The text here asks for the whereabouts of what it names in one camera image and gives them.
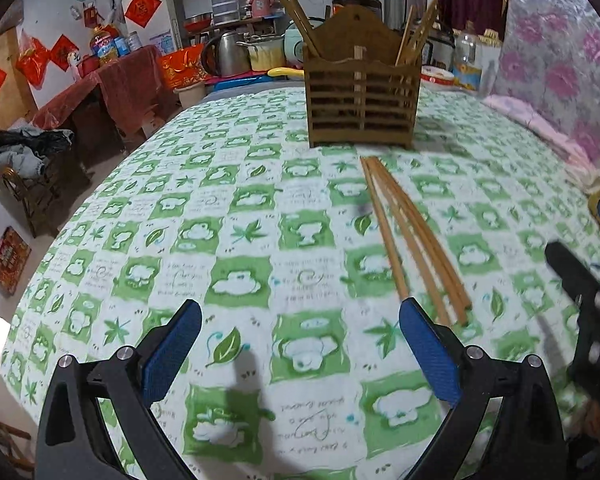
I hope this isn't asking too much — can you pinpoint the wooden chopstick four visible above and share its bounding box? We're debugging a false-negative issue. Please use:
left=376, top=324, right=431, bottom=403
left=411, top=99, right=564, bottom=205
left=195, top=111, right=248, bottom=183
left=370, top=157, right=471, bottom=323

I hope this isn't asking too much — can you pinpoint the wooden chopstick two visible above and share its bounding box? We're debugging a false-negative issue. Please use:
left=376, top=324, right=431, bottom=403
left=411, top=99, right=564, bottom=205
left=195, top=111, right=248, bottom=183
left=370, top=166, right=451, bottom=326

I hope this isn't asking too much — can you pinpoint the wooden chopstick three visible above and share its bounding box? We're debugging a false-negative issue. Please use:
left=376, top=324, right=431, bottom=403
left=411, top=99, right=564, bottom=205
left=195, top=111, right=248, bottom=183
left=361, top=157, right=471, bottom=326

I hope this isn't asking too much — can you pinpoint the wooden chopstick one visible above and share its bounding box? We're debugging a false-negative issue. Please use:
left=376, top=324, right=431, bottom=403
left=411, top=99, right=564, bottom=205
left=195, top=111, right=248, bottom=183
left=361, top=157, right=408, bottom=300

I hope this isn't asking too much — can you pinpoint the red box on floor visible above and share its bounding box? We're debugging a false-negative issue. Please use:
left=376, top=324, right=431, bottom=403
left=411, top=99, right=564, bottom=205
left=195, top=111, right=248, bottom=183
left=0, top=226, right=31, bottom=296

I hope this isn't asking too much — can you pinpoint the pink folded cloth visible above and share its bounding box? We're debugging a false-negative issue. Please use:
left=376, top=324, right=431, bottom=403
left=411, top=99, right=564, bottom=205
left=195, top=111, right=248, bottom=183
left=482, top=94, right=600, bottom=194

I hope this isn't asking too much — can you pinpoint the green white patterned tablecloth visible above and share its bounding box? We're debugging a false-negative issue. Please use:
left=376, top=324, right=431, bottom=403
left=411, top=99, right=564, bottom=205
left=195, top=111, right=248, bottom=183
left=0, top=88, right=600, bottom=479

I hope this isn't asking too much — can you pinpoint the chair with clothes pile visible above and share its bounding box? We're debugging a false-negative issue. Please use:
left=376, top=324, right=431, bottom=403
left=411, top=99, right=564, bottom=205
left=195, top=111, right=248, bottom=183
left=0, top=124, right=91, bottom=236

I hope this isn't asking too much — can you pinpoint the red white bowl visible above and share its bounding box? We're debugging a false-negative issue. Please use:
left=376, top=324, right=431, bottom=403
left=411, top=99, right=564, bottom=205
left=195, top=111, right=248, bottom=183
left=420, top=65, right=454, bottom=87

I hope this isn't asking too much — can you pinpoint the clear oil bottle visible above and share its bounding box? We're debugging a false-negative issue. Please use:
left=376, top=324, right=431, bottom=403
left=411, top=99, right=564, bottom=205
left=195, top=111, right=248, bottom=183
left=452, top=21, right=482, bottom=92

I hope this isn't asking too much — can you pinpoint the red cloth covered table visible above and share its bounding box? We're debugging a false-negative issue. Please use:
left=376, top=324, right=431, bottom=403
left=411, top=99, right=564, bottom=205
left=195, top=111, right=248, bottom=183
left=32, top=46, right=178, bottom=151

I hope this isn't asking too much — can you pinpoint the wooden utensil holder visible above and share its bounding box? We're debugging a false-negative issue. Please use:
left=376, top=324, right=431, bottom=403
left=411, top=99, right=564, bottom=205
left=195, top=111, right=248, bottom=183
left=303, top=6, right=422, bottom=148

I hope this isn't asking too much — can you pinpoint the steel electric kettle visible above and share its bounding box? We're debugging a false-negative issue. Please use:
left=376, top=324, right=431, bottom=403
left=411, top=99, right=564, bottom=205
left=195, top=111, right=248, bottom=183
left=200, top=32, right=251, bottom=78

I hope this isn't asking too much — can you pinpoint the yellow frying pan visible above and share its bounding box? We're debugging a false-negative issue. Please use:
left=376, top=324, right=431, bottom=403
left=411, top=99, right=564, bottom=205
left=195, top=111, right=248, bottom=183
left=266, top=67, right=304, bottom=80

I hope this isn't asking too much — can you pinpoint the yellow enamel pot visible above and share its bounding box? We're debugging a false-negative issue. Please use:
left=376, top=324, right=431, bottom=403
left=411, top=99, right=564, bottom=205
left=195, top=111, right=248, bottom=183
left=237, top=35, right=286, bottom=72

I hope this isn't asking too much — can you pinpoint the mint green rice cooker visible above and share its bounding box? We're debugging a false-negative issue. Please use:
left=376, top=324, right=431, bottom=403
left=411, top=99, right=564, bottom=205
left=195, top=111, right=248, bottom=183
left=284, top=22, right=303, bottom=68

